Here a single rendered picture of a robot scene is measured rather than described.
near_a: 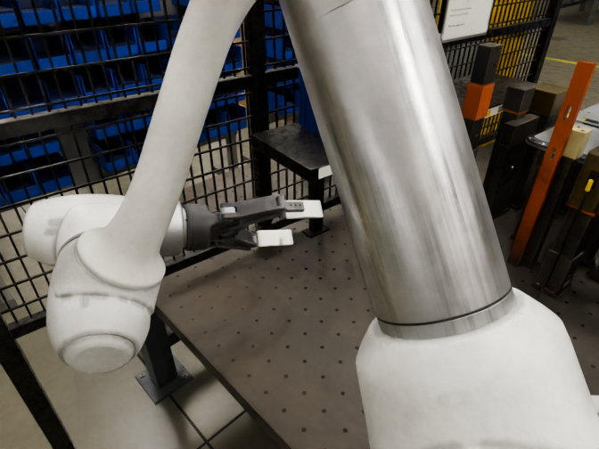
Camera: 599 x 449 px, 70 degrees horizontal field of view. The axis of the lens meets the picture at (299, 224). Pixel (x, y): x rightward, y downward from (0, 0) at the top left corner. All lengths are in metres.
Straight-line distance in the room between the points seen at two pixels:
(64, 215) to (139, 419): 1.18
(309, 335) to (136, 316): 0.50
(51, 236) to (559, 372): 0.57
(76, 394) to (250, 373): 1.10
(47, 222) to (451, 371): 0.53
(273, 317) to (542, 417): 0.73
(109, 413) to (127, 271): 1.31
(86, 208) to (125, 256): 0.16
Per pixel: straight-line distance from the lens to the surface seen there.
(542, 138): 1.18
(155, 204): 0.48
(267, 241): 0.80
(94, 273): 0.50
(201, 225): 0.67
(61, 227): 0.63
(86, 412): 1.81
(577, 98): 1.04
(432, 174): 0.28
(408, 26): 0.30
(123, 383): 1.84
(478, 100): 1.11
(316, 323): 0.95
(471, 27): 1.48
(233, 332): 0.94
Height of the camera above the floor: 1.40
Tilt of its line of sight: 34 degrees down
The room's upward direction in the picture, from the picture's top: straight up
